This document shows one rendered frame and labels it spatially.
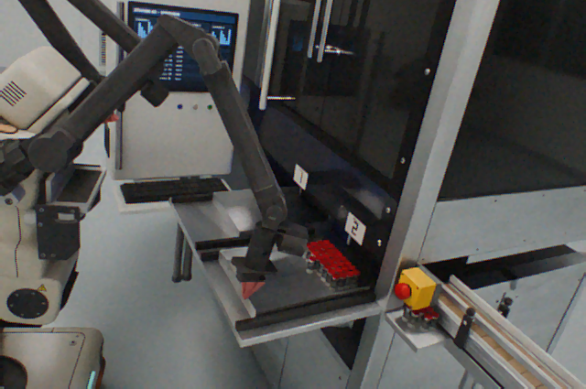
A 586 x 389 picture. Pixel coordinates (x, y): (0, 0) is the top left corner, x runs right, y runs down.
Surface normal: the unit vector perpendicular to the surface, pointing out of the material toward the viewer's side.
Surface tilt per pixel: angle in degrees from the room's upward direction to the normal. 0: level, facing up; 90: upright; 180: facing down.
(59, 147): 83
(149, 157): 90
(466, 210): 90
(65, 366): 0
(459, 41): 90
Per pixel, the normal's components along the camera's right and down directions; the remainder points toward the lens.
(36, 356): 0.16, -0.90
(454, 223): 0.45, 0.42
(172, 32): 0.09, 0.29
